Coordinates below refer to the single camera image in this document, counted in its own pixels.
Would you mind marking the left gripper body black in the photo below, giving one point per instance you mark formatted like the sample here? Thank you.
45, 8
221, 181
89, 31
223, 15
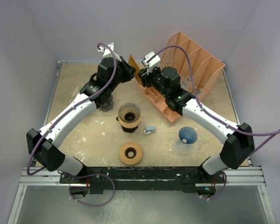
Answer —
122, 73

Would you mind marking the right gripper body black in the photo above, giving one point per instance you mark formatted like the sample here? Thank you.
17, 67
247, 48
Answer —
154, 78

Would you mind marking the brown paper coffee filter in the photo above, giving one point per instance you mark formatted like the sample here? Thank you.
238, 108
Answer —
133, 63

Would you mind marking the grey ribbed glass dripper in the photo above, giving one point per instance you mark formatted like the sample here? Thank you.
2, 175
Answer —
129, 107

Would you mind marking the wooden ring dripper stand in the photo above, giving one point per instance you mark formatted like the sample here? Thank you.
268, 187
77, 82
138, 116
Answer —
129, 120

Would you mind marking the orange coffee filter bag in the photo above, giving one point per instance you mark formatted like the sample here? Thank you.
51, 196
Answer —
76, 91

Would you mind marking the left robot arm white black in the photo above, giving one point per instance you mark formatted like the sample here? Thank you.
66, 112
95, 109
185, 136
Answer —
43, 145

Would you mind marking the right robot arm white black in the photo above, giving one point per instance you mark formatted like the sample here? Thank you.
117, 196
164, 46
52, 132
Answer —
237, 141

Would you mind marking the blue ribbed dripper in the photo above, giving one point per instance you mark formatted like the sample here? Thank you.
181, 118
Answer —
187, 135

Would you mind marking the small blue stapler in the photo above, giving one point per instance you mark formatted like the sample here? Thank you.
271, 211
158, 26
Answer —
149, 129

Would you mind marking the peach plastic desk organizer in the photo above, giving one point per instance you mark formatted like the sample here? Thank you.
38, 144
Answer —
205, 67

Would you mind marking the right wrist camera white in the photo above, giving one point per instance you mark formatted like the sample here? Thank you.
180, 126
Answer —
151, 61

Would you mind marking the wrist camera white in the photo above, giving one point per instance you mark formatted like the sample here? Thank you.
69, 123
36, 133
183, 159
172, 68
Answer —
151, 61
108, 50

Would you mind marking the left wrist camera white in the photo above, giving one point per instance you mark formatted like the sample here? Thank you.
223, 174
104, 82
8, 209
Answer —
108, 50

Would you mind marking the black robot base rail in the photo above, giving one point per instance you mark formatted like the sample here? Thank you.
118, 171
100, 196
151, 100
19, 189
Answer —
185, 179

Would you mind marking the aluminium frame rail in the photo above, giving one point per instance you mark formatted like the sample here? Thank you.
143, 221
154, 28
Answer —
42, 199

